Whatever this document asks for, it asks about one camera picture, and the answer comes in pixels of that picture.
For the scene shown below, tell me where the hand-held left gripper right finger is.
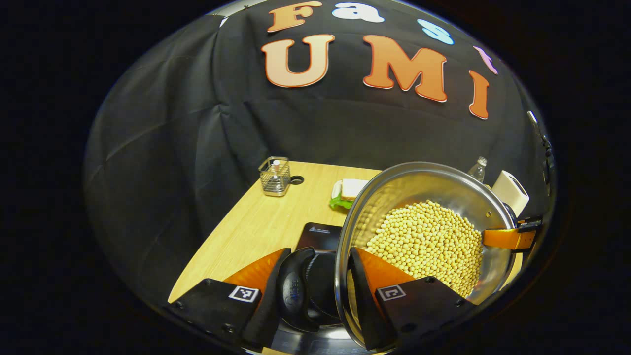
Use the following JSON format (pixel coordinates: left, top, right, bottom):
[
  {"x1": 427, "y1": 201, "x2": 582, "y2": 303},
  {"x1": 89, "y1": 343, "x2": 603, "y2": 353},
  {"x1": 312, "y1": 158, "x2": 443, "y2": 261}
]
[{"x1": 348, "y1": 247, "x2": 476, "y2": 351}]

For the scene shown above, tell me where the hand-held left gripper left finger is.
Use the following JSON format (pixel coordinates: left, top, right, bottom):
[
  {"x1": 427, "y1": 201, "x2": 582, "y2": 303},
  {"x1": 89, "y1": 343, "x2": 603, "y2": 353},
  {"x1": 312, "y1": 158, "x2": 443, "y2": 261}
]
[{"x1": 165, "y1": 248, "x2": 292, "y2": 352}]

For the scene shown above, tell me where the black induction cooktop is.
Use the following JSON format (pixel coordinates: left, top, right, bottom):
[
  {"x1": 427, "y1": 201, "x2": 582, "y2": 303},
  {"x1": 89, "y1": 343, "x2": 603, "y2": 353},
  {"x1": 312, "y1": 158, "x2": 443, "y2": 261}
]
[{"x1": 269, "y1": 222, "x2": 376, "y2": 355}]

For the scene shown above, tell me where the steel pot with black handle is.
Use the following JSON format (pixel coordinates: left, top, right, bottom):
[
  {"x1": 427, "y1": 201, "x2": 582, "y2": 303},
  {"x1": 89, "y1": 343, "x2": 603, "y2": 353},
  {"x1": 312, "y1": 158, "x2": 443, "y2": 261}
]
[{"x1": 276, "y1": 162, "x2": 518, "y2": 352}]

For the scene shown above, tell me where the white toaster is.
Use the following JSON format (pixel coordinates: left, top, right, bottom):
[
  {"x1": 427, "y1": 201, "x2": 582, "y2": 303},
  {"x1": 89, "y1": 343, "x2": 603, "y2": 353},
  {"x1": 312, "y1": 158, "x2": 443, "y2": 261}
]
[{"x1": 491, "y1": 170, "x2": 530, "y2": 217}]

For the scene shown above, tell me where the clear plastic bottle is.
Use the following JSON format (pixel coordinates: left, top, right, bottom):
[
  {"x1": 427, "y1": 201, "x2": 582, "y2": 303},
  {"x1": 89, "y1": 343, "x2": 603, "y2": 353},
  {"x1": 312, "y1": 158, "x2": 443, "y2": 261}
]
[{"x1": 467, "y1": 156, "x2": 488, "y2": 184}]

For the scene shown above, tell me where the pile of soybeans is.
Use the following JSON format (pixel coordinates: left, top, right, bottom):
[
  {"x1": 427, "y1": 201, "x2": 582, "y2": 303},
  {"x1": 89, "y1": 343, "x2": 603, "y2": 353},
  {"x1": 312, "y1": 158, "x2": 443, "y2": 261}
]
[{"x1": 365, "y1": 200, "x2": 484, "y2": 299}]

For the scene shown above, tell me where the sandwich with lettuce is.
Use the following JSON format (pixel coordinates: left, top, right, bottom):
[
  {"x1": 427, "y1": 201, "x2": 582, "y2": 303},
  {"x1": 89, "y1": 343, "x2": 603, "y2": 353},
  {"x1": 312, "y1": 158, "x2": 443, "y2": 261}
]
[{"x1": 329, "y1": 178, "x2": 369, "y2": 210}]

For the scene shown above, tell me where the black backdrop cloth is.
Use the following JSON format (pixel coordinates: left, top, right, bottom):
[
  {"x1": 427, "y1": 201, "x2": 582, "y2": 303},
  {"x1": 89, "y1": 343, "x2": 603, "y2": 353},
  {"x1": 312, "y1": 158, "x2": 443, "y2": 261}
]
[{"x1": 83, "y1": 0, "x2": 553, "y2": 306}]

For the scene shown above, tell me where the small wire basket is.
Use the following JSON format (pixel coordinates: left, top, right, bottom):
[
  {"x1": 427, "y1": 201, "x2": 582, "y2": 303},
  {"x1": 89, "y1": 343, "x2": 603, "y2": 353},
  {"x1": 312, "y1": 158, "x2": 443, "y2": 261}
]
[{"x1": 258, "y1": 156, "x2": 291, "y2": 197}]

